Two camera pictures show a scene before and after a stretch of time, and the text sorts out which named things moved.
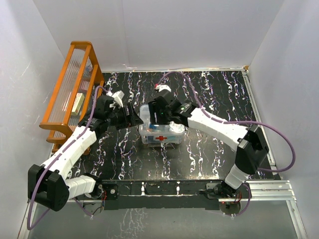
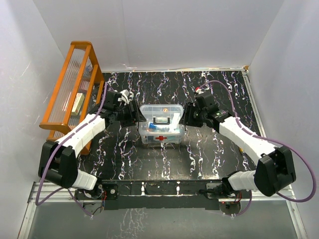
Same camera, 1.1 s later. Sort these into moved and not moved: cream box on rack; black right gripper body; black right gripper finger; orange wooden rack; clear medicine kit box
Moved: black right gripper finger; black right gripper body
Not moved: cream box on rack; clear medicine kit box; orange wooden rack
